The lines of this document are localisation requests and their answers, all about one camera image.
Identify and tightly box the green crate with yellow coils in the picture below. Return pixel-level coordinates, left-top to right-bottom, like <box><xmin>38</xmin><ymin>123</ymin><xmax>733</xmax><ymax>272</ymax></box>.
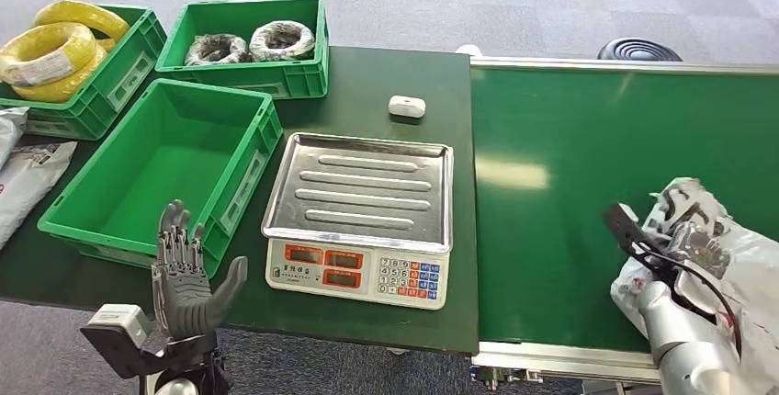
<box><xmin>0</xmin><ymin>4</ymin><xmax>168</xmax><ymax>141</ymax></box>

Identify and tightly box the white printed poly mailer package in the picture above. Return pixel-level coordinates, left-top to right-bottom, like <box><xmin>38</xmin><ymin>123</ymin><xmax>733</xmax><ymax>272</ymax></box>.
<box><xmin>610</xmin><ymin>177</ymin><xmax>779</xmax><ymax>395</ymax></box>

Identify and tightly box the large empty green crate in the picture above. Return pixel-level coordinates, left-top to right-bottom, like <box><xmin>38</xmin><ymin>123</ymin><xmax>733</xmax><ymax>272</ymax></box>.
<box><xmin>37</xmin><ymin>78</ymin><xmax>285</xmax><ymax>278</ymax></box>

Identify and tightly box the small white poly mailer bag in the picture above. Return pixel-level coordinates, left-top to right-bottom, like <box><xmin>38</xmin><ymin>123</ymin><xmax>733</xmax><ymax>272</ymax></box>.
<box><xmin>0</xmin><ymin>107</ymin><xmax>29</xmax><ymax>168</ymax></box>

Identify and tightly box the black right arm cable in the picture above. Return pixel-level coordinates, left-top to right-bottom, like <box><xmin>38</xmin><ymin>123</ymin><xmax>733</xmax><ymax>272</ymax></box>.
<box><xmin>632</xmin><ymin>241</ymin><xmax>744</xmax><ymax>358</ymax></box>

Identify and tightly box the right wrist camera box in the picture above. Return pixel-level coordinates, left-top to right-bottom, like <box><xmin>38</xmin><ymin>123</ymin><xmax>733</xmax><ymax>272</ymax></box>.
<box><xmin>602</xmin><ymin>202</ymin><xmax>678</xmax><ymax>284</ymax></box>

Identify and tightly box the green crate with black coils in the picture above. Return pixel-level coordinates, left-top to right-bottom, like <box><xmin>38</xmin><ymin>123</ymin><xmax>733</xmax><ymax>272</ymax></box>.
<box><xmin>154</xmin><ymin>0</ymin><xmax>331</xmax><ymax>101</ymax></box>

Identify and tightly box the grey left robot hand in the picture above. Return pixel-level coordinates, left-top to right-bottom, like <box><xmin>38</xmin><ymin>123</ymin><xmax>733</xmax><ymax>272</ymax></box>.
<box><xmin>151</xmin><ymin>198</ymin><xmax>250</xmax><ymax>341</ymax></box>

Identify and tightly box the electronic weighing scale steel tray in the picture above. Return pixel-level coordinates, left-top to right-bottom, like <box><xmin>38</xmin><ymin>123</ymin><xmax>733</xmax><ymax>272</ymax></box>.
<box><xmin>261</xmin><ymin>131</ymin><xmax>456</xmax><ymax>311</ymax></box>

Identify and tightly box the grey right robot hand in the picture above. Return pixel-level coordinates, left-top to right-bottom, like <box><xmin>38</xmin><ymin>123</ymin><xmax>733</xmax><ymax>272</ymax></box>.
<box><xmin>666</xmin><ymin>219</ymin><xmax>732</xmax><ymax>281</ymax></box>

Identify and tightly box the black ribbed round object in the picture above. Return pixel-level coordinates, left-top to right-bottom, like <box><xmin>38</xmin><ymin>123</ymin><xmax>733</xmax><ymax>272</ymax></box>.
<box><xmin>597</xmin><ymin>38</ymin><xmax>683</xmax><ymax>63</ymax></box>

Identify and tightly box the large white poly mailer bag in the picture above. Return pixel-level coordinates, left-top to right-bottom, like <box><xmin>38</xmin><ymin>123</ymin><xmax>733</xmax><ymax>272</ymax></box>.
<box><xmin>0</xmin><ymin>141</ymin><xmax>78</xmax><ymax>251</ymax></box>

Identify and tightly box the small white plastic device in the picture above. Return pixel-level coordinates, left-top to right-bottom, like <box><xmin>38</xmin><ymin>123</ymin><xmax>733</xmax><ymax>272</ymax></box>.
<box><xmin>388</xmin><ymin>95</ymin><xmax>427</xmax><ymax>119</ymax></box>

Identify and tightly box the black wrapped cable coil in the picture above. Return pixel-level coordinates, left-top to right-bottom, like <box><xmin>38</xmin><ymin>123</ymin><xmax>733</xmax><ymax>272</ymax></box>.
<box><xmin>248</xmin><ymin>20</ymin><xmax>316</xmax><ymax>63</ymax></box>
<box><xmin>184</xmin><ymin>33</ymin><xmax>251</xmax><ymax>67</ymax></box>

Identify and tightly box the yellow cable coil with label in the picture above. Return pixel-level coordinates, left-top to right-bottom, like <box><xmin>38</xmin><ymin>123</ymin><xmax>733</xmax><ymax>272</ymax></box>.
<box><xmin>0</xmin><ymin>22</ymin><xmax>98</xmax><ymax>88</ymax></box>

